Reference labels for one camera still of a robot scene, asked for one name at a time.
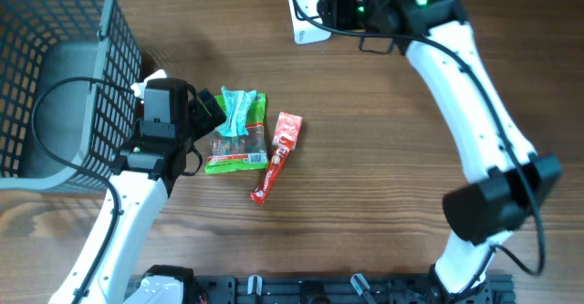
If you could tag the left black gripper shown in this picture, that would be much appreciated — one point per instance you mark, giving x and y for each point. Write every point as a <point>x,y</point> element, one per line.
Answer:
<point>201,113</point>

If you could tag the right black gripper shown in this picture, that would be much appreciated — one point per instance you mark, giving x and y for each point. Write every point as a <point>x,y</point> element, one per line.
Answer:
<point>329,6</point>

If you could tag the teal snack packet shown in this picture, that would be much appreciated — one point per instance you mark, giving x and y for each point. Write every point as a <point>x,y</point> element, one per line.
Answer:
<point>237,105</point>

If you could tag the green candy bag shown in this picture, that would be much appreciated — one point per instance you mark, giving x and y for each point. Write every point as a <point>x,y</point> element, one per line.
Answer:
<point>241,153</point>

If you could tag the red white tissue packet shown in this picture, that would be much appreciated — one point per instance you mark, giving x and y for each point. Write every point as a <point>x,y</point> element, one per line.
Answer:
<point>287,127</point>

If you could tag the red stick sachet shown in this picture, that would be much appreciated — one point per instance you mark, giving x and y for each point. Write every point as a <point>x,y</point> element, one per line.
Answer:
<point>283,148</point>

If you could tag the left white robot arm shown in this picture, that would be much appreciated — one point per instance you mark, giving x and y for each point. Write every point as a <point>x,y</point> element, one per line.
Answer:
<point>143,173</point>

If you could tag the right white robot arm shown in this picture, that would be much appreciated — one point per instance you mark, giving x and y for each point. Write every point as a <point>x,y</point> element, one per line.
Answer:
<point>507,180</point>

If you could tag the white barcode scanner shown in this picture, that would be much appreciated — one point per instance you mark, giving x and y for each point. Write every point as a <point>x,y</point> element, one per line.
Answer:
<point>305,32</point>

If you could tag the grey plastic mesh basket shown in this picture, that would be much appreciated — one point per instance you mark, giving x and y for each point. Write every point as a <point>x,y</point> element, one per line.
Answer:
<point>66,69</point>

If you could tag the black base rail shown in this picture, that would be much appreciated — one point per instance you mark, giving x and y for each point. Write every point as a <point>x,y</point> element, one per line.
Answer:
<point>393,289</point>

